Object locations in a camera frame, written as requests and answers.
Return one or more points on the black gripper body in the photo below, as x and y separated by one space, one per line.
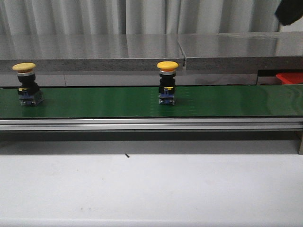
289 11

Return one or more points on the yellow push button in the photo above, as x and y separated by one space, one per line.
167 85
29 92

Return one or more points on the red plastic bin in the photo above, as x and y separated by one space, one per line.
290 78

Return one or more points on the grey stone counter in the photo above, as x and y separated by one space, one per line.
130 60

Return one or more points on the green conveyor belt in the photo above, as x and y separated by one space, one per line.
191 101

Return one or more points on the white pleated curtain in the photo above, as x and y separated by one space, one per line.
103 17

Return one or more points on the aluminium conveyor frame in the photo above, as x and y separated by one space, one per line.
155 129

